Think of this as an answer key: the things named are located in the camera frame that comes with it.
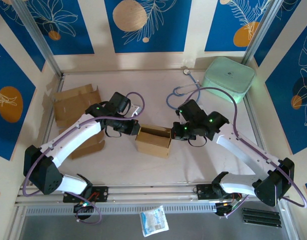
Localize brown cardboard mailer box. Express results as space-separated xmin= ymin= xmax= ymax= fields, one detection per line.
xmin=135 ymin=124 xmax=173 ymax=159
xmin=52 ymin=84 xmax=106 ymax=160

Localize mint green zip case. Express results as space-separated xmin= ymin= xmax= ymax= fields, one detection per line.
xmin=201 ymin=56 xmax=257 ymax=104

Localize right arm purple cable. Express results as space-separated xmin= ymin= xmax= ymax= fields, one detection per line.
xmin=185 ymin=87 xmax=307 ymax=218

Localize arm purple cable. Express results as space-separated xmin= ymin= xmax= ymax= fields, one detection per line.
xmin=185 ymin=87 xmax=307 ymax=218
xmin=22 ymin=91 xmax=146 ymax=225

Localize black ridged block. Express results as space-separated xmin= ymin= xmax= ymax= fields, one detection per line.
xmin=242 ymin=207 xmax=282 ymax=229

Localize small black electronics board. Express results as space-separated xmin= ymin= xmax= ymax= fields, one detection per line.
xmin=73 ymin=201 xmax=96 ymax=214
xmin=214 ymin=201 xmax=242 ymax=218

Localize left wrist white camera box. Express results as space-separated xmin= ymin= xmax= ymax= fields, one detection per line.
xmin=129 ymin=104 xmax=142 ymax=117

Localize aluminium rail frame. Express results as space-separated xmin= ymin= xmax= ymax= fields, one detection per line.
xmin=14 ymin=180 xmax=292 ymax=207

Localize blue white plastic packet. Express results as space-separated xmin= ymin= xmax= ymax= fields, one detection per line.
xmin=139 ymin=205 xmax=170 ymax=238

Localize grey slotted cable duct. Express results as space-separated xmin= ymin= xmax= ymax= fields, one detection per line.
xmin=25 ymin=202 xmax=217 ymax=217

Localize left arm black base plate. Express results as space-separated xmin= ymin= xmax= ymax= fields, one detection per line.
xmin=62 ymin=186 xmax=109 ymax=203

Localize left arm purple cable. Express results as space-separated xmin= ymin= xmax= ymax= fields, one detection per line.
xmin=22 ymin=91 xmax=146 ymax=225

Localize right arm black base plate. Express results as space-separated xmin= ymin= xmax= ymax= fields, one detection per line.
xmin=194 ymin=183 xmax=242 ymax=201

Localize blue stethoscope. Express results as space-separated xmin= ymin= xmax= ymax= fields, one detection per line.
xmin=166 ymin=69 xmax=203 ymax=110

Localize aluminium corner post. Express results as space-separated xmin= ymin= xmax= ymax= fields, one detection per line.
xmin=12 ymin=0 xmax=65 ymax=77
xmin=241 ymin=0 xmax=287 ymax=66

